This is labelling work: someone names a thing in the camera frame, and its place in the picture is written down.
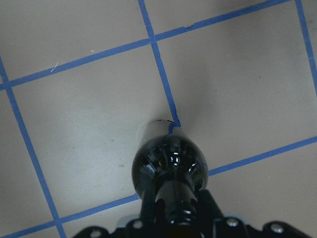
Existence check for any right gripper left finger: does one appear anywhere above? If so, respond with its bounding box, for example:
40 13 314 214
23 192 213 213
140 191 163 223

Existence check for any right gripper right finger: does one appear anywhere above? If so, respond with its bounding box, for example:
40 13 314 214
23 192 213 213
197 189 223 222

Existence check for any dark wine bottle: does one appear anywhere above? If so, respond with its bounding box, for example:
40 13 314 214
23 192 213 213
132 119 208 238

